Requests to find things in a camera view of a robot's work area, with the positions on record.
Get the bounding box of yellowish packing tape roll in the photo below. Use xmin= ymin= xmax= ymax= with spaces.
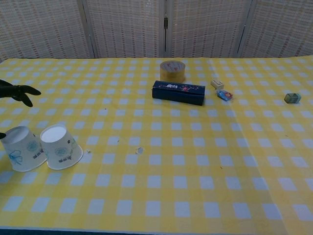
xmin=159 ymin=61 xmax=186 ymax=83

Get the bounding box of green pencil sharpener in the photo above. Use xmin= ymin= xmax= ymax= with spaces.
xmin=284 ymin=93 xmax=302 ymax=104

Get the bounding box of white paper cup blue butterfly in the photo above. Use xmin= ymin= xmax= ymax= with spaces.
xmin=0 ymin=125 xmax=47 ymax=172

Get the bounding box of blue red wrapped eraser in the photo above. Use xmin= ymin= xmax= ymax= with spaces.
xmin=216 ymin=89 xmax=234 ymax=101

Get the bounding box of woven folding screen panel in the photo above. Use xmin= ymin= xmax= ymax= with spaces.
xmin=82 ymin=0 xmax=167 ymax=59
xmin=237 ymin=0 xmax=313 ymax=59
xmin=0 ymin=0 xmax=96 ymax=62
xmin=164 ymin=0 xmax=255 ymax=59

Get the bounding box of dark blue long box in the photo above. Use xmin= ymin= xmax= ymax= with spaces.
xmin=151 ymin=80 xmax=206 ymax=106

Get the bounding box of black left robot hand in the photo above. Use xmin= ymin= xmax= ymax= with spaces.
xmin=0 ymin=78 xmax=42 ymax=140

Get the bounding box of yellow white checkered tablecloth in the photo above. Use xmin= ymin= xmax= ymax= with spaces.
xmin=0 ymin=56 xmax=313 ymax=233

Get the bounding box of white paper cup blue print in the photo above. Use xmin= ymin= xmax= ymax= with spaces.
xmin=40 ymin=124 xmax=84 ymax=170

